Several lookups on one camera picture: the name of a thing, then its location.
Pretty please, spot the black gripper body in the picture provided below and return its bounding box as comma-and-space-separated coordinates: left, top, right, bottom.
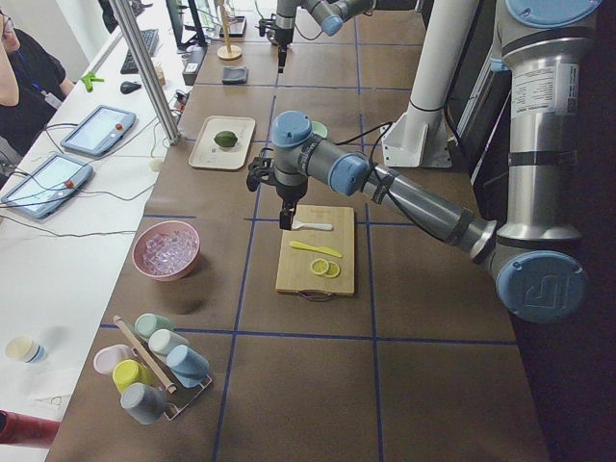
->
275, 27, 293, 59
276, 181, 307, 211

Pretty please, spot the white plastic spoon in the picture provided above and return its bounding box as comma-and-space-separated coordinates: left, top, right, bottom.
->
292, 220, 333, 231

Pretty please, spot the light green bowl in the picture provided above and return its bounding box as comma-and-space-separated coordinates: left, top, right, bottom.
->
311, 120, 328, 139

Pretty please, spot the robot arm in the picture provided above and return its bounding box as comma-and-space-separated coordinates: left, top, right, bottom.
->
273, 0, 376, 74
266, 1, 600, 323

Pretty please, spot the pink bowl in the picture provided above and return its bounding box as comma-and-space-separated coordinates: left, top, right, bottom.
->
132, 220, 200, 281

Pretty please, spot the yellow plastic knife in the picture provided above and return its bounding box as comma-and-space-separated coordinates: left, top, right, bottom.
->
289, 241, 343, 258

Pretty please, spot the black framed box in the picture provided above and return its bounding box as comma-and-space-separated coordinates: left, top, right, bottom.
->
227, 16, 247, 39

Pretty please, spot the wooden round stand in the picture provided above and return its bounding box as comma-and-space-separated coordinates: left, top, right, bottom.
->
217, 0, 243, 62

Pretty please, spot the grey folded cloth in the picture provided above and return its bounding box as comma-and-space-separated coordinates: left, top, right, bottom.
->
221, 66, 248, 85

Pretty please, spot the bamboo cutting board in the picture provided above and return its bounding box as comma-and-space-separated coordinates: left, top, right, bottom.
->
275, 205, 355, 295

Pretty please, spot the lower lemon slice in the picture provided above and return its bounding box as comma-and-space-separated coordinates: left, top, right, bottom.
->
323, 261, 341, 278

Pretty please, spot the green avocado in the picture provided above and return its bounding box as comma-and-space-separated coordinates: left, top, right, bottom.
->
214, 130, 238, 148

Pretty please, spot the cream rabbit tray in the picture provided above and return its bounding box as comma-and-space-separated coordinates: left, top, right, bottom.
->
189, 115, 256, 170

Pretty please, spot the clear ice cubes pile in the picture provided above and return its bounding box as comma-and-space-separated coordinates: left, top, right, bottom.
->
141, 231, 198, 276

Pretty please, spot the black keyboard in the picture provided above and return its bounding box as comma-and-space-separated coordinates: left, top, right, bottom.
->
119, 28, 161, 75

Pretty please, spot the black computer mouse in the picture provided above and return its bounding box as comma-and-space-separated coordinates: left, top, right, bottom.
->
119, 81, 141, 94

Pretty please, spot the white cup in rack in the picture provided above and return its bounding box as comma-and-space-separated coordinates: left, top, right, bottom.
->
148, 329, 190, 360

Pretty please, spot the mint green cup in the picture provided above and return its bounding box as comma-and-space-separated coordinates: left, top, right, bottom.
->
134, 313, 175, 341

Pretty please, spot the light blue cup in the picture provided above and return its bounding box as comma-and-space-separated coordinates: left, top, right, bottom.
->
166, 345, 210, 388

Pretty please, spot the green clamp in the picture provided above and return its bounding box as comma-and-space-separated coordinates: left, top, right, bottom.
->
81, 71, 105, 92

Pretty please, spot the far blue tablet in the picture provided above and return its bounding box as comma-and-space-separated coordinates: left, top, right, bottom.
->
61, 105, 137, 158

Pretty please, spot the blue tablet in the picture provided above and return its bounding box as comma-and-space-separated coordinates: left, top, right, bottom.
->
61, 105, 137, 158
1, 153, 93, 219

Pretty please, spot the yellow cup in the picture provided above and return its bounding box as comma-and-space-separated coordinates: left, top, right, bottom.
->
112, 359, 156, 394

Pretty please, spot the pink cup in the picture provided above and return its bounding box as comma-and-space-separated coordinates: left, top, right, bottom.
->
92, 344, 133, 375

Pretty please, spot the grey cup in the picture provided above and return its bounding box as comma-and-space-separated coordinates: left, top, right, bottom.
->
120, 382, 167, 424

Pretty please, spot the near blue tablet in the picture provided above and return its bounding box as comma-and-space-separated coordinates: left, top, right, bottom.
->
1, 153, 93, 219

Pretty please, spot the seated person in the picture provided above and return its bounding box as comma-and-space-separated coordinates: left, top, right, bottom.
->
1, 13, 74, 156

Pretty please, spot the cream cup on desk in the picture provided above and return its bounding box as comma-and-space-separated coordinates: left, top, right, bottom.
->
4, 335, 46, 364

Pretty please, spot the grey aluminium post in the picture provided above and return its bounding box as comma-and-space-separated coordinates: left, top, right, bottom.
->
110, 0, 181, 145

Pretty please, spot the white camera pole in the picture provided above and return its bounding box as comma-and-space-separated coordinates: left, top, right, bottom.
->
382, 0, 478, 168

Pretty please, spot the white wire cup rack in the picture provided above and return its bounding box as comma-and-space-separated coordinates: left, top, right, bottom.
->
114, 315, 214, 421

